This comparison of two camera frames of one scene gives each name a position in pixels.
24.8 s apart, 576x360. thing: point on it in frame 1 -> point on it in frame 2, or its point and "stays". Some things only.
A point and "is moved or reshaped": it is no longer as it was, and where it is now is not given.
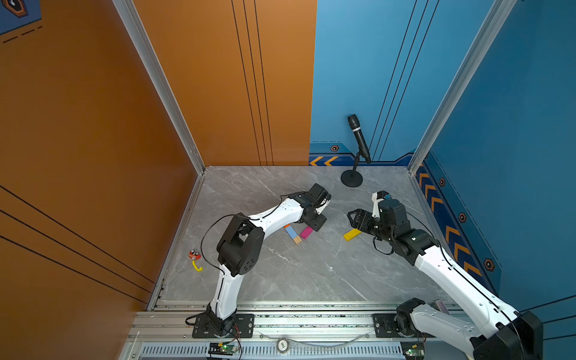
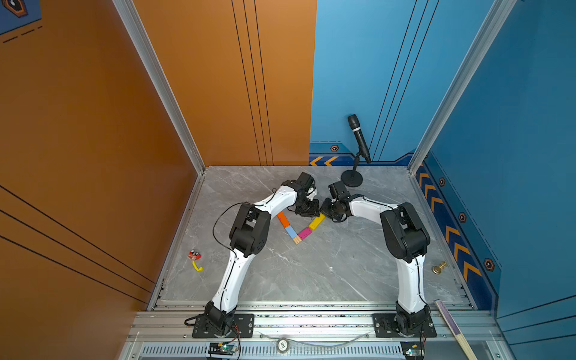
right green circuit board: [413, 350] stays
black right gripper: [362, 215] -> [323, 209]
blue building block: [291, 232] stays
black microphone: [355, 127] stays
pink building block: [307, 232] stays
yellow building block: [352, 234] is moved or reshaped
